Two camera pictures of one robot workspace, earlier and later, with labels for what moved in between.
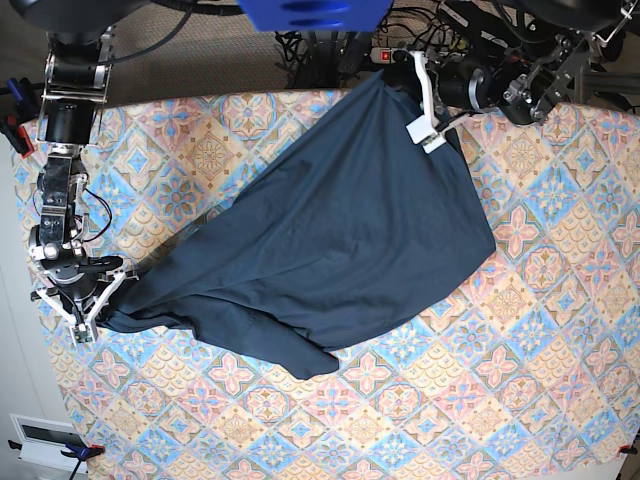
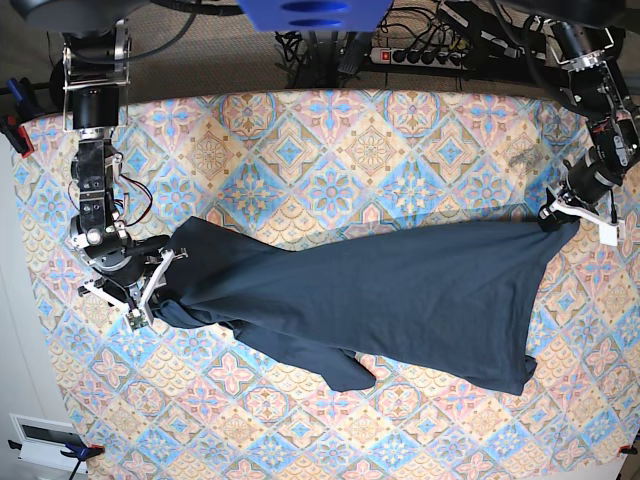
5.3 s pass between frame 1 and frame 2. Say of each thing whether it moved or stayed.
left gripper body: moved
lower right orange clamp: stayed
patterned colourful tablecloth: stayed
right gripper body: moved
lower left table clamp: stayed
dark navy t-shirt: moved
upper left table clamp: stayed
